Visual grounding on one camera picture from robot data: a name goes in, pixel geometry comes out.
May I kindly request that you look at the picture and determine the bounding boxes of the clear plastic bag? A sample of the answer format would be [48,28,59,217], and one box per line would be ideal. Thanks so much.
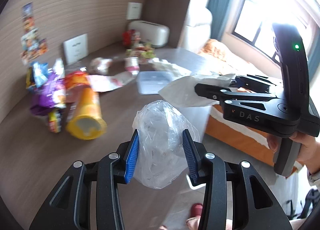
[132,100,200,189]

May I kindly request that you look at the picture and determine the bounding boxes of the white red wrapper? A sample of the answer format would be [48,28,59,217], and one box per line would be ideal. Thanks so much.
[89,58,113,75]

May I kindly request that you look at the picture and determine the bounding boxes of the blue snack bag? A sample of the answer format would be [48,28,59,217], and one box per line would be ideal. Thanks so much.
[31,62,49,88]

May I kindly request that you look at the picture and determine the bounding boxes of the person's right hand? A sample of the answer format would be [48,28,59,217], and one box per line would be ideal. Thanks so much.
[266,131,320,174]

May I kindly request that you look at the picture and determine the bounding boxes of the orange bed cover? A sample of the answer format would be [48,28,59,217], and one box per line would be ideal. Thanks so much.
[199,39,274,166]

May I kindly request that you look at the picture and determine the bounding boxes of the crumpled white tissue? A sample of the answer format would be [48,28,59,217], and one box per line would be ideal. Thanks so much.
[149,58,191,79]

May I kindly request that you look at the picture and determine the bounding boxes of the beige padded headboard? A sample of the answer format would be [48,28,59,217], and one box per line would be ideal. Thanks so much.
[178,7,212,53]

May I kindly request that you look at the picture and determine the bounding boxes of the red slipper right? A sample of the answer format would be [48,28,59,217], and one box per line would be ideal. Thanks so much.
[186,203,203,230]

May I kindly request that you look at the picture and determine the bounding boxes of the clear plastic container lid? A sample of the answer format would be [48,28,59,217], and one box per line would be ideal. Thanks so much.
[137,71,173,95]

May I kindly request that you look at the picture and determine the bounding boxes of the green red crumpled wrapper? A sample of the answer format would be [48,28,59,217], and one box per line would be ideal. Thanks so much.
[126,43,156,64]

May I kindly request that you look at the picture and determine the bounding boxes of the white tissue box appliance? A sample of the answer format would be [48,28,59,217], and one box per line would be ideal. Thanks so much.
[128,20,170,48]

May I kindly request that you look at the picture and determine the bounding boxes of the orange chip canister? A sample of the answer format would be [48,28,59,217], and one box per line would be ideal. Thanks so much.
[66,87,107,141]

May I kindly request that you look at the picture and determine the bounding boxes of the pink white yogurt cup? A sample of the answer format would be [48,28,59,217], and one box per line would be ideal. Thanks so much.
[124,56,140,75]

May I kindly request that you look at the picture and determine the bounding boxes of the black yellow snack wrapper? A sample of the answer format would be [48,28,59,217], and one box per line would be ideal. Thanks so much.
[48,108,62,134]

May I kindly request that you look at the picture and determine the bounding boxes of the red snack wrapper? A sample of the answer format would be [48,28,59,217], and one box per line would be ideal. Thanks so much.
[122,29,140,49]

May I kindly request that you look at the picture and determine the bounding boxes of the purple snack bag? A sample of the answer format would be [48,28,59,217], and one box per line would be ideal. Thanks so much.
[30,72,66,116]

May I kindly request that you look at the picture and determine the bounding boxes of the pink white pouch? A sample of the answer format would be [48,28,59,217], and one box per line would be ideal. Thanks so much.
[87,71,138,92]

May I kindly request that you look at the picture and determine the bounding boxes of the window with dark frame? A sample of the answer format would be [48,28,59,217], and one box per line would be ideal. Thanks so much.
[232,0,316,64]

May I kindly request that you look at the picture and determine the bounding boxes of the white wall socket side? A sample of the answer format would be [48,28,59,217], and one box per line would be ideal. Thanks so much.
[126,2,143,20]

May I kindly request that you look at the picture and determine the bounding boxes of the white wall socket centre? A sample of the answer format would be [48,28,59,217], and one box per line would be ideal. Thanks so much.
[63,34,88,65]

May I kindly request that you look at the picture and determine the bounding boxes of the colourful wall stickers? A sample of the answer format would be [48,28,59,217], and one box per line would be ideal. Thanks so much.
[20,2,48,65]

